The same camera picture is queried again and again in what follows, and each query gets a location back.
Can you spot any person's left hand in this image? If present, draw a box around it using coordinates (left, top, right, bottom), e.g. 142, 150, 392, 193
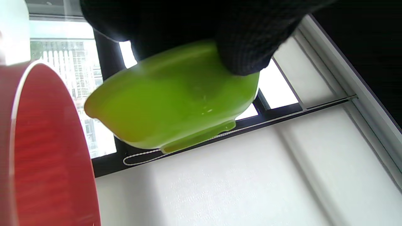
80, 0, 314, 76

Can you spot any white roller blind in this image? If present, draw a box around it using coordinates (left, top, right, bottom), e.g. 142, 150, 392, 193
94, 16, 402, 226

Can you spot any small green plastic bowl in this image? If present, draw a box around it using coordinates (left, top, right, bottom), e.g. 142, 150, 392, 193
84, 40, 260, 154

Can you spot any black window frame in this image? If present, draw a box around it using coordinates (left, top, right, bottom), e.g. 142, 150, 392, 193
91, 30, 314, 178

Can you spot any pink salad bowl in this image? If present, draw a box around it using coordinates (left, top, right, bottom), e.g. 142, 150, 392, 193
0, 61, 101, 226

